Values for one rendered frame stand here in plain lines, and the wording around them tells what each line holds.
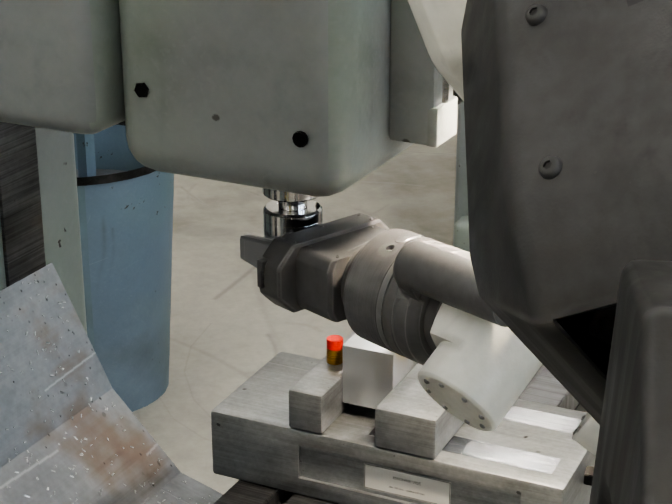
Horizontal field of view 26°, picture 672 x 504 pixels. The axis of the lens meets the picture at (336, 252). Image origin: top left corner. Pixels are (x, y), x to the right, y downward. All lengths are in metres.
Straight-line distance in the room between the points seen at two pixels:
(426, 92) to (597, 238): 0.60
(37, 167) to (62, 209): 0.07
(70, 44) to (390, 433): 0.47
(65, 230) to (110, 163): 2.22
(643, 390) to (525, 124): 0.18
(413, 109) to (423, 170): 4.28
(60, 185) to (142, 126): 0.45
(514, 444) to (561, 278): 0.88
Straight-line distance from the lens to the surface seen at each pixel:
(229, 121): 1.04
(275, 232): 1.15
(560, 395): 1.60
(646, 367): 0.33
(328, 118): 1.01
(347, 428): 1.37
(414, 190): 5.13
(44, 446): 1.46
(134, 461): 1.51
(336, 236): 1.12
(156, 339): 3.58
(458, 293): 0.97
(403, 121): 1.07
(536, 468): 1.31
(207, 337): 3.98
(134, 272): 3.45
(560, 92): 0.49
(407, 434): 1.31
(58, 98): 1.10
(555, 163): 0.47
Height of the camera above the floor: 1.65
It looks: 21 degrees down
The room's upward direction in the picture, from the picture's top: straight up
